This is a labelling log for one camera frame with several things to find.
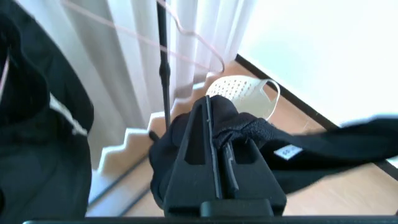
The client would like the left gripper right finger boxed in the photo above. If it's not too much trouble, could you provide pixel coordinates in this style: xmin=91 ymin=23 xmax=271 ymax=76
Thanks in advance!
xmin=219 ymin=139 xmax=287 ymax=217

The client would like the black garment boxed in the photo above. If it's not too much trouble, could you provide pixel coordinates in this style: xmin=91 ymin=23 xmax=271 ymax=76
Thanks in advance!
xmin=0 ymin=0 xmax=95 ymax=224
xmin=148 ymin=95 xmax=398 ymax=210

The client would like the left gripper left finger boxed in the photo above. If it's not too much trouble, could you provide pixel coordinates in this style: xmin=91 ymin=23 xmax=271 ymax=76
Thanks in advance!
xmin=164 ymin=95 xmax=223 ymax=217

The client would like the black clothes rack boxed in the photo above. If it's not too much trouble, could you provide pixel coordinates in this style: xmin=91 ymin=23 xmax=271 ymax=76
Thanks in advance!
xmin=86 ymin=0 xmax=172 ymax=218

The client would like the beige curtain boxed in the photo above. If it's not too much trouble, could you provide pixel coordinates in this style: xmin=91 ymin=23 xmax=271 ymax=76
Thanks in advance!
xmin=15 ymin=0 xmax=259 ymax=170

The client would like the white laundry basket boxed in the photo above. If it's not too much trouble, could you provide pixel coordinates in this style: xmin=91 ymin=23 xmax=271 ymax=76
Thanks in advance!
xmin=205 ymin=75 xmax=281 ymax=121

